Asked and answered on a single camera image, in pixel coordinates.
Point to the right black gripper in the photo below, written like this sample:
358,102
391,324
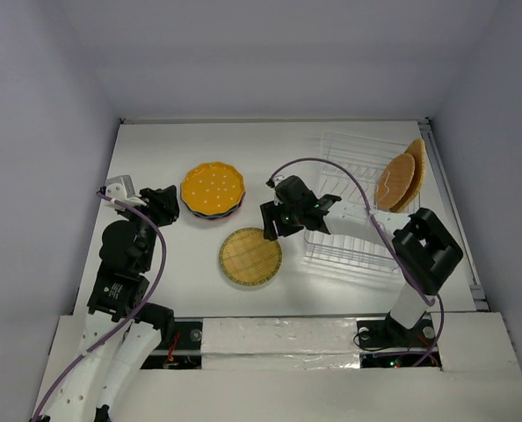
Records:
274,218

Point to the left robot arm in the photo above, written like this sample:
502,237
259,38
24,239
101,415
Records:
122,327

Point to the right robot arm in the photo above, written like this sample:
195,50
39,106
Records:
419,243

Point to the pink dotted plate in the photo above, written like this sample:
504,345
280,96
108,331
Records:
214,217

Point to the blue dotted plate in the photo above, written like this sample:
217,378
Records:
243,197

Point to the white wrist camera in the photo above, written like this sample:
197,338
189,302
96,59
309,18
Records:
274,181
120,189

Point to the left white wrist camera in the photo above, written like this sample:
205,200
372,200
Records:
120,189

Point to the orange woven plate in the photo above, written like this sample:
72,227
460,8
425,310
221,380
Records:
395,181
418,151

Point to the woven bamboo plate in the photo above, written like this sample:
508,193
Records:
248,259

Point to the white wire dish rack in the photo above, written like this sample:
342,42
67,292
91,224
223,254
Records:
364,158

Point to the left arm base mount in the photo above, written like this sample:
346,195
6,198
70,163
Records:
184,352

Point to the white foam block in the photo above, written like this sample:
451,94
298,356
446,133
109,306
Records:
279,343

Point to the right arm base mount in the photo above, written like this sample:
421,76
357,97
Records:
386,344

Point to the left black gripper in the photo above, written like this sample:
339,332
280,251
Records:
162,201

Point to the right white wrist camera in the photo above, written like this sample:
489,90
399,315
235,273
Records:
274,181

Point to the yellow dotted plate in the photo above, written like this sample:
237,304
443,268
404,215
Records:
212,187

